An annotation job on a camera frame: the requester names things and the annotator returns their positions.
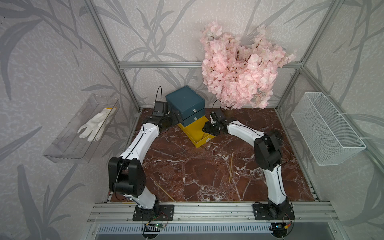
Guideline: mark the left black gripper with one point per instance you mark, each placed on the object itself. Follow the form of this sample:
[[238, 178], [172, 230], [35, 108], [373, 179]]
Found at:
[[175, 120]]

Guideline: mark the white wire mesh basket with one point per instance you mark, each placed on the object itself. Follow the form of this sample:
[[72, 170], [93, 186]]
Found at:
[[328, 135]]

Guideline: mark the yellow bottom drawer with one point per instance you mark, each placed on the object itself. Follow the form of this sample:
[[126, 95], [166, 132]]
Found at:
[[195, 133]]

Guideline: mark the clear plastic wall tray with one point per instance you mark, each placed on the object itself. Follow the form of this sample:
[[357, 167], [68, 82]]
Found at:
[[79, 140]]

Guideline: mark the yellow pencil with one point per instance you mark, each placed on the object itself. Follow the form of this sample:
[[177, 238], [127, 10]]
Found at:
[[231, 167], [161, 190]]

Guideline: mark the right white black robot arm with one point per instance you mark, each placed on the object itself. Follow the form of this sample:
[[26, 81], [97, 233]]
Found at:
[[268, 156]]

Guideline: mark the aluminium front rail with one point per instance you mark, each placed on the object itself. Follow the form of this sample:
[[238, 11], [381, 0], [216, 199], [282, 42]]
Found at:
[[215, 212]]

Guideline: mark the right circuit board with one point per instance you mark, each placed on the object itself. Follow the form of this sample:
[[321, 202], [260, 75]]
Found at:
[[280, 227]]

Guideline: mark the circuit board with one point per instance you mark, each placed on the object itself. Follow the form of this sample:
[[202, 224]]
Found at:
[[154, 227], [280, 227]]

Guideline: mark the left circuit board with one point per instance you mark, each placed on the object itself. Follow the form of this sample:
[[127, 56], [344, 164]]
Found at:
[[154, 227]]

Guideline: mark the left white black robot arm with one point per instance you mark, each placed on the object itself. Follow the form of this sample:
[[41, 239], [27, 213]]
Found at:
[[126, 173]]

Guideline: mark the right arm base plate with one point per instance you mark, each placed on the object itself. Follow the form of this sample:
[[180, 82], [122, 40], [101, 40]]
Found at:
[[273, 212]]

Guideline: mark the pink blossom artificial tree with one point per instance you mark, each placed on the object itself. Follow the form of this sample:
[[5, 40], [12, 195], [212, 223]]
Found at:
[[238, 75]]

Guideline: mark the teal drawer cabinet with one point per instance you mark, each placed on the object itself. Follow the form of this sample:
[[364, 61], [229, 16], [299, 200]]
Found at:
[[187, 105]]

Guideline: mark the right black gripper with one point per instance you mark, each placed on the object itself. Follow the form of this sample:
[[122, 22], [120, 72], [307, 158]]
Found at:
[[205, 127]]

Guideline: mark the white glove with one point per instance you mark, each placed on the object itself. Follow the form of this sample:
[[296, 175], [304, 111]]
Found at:
[[94, 128]]

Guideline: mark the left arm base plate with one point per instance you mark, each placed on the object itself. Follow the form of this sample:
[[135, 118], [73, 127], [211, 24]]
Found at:
[[157, 213]]

